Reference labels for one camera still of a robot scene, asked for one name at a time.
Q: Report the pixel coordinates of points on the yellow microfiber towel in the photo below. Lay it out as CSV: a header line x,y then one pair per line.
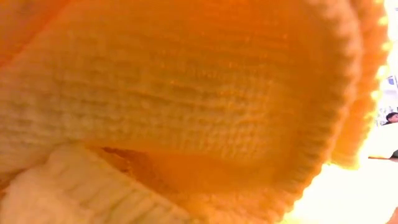
x,y
186,93

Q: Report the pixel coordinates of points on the person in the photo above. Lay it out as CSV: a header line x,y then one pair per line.
x,y
392,118

